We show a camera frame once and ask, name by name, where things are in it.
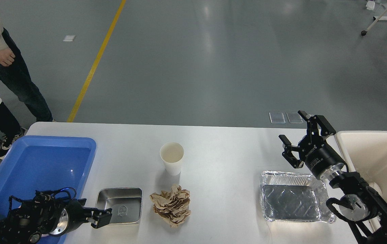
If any white paper cup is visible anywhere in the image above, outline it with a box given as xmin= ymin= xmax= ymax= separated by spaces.
xmin=159 ymin=142 xmax=184 ymax=176

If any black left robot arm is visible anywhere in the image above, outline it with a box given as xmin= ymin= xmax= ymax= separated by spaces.
xmin=0 ymin=187 xmax=112 ymax=244

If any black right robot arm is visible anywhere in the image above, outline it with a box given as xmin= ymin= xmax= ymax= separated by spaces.
xmin=279 ymin=110 xmax=387 ymax=244

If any person in beige sweater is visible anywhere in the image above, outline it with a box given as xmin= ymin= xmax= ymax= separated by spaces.
xmin=0 ymin=0 xmax=57 ymax=160

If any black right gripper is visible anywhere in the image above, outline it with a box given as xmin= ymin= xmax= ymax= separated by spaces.
xmin=278 ymin=110 xmax=346 ymax=180

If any right clear floor plate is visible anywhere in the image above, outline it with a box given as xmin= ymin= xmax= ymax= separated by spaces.
xmin=286 ymin=112 xmax=305 ymax=124

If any blue plastic tray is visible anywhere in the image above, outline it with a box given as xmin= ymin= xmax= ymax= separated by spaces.
xmin=0 ymin=136 xmax=97 ymax=244

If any stainless steel rectangular tray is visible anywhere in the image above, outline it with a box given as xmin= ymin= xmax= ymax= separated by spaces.
xmin=95 ymin=187 xmax=143 ymax=225

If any crumpled brown paper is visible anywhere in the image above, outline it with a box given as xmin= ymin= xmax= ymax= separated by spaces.
xmin=149 ymin=184 xmax=192 ymax=228

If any clear floor plate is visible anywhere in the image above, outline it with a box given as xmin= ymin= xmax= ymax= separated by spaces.
xmin=269 ymin=112 xmax=286 ymax=124
xmin=286 ymin=112 xmax=305 ymax=124

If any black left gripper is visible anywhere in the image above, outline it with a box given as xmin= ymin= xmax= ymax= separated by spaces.
xmin=49 ymin=198 xmax=112 ymax=237

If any aluminium foil tray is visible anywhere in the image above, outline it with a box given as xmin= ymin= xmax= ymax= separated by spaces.
xmin=259 ymin=170 xmax=336 ymax=224

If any left clear floor plate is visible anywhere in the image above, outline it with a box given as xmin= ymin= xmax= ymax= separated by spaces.
xmin=269 ymin=112 xmax=286 ymax=124

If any beige plastic bin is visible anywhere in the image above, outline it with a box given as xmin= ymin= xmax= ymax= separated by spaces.
xmin=335 ymin=131 xmax=387 ymax=202

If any person left hand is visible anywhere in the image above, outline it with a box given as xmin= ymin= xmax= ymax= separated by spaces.
xmin=0 ymin=48 xmax=16 ymax=67

